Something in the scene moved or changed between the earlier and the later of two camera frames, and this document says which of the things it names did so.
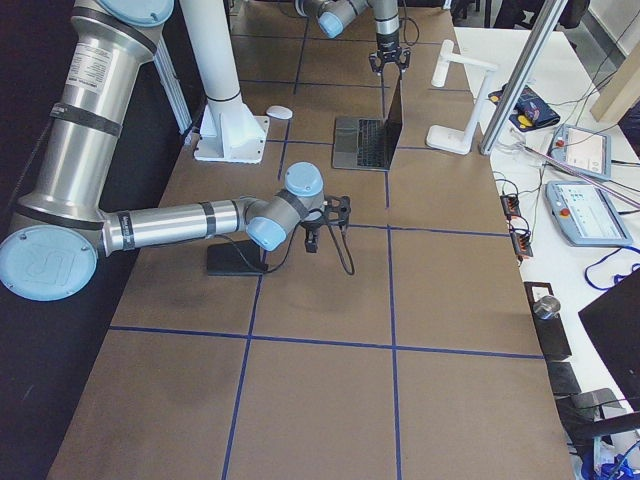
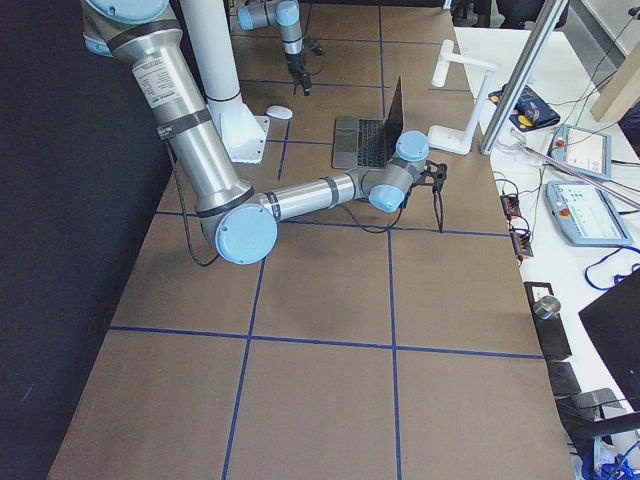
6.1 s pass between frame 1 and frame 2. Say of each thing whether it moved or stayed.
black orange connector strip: stayed
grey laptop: stayed
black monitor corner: stayed
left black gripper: moved
